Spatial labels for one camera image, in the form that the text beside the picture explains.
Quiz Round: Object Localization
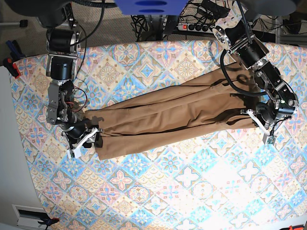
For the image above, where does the brown t-shirt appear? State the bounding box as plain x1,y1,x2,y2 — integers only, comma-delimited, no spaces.
84,69,259,160

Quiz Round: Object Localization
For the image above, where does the white floor vent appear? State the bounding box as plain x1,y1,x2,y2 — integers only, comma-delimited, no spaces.
12,204,47,230

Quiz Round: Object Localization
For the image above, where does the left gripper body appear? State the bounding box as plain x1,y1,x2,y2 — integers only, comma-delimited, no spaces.
254,102,297,130

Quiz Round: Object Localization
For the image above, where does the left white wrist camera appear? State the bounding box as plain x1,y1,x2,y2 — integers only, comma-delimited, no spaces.
240,109,287,145

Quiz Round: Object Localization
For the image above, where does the white power strip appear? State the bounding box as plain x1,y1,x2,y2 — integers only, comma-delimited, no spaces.
177,23,213,33

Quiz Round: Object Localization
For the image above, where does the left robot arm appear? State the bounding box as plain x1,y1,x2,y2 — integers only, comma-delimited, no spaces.
212,0,299,135

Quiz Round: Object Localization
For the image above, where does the orange black clamp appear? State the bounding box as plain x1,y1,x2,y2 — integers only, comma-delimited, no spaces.
38,218,59,229

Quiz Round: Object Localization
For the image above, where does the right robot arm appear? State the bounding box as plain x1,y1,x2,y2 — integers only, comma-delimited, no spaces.
6,0,103,150

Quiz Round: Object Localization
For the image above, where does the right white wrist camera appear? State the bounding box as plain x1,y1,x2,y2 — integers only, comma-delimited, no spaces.
67,127,103,159

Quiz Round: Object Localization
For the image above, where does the blue mount plate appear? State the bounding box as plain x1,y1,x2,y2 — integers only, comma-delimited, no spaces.
115,0,188,15

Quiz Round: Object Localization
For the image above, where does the blue handled clamp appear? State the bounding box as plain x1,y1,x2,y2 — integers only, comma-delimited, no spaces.
6,40,25,61

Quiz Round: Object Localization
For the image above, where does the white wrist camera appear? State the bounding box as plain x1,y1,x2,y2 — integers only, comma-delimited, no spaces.
67,127,103,159
240,109,287,145

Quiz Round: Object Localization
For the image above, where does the red black clamp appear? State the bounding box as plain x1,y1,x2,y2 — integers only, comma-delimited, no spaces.
6,58,21,79

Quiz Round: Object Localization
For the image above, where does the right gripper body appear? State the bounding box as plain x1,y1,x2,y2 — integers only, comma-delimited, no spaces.
61,119,99,148

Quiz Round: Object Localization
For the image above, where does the patterned tablecloth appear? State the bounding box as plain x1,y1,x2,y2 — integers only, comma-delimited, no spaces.
10,43,307,230

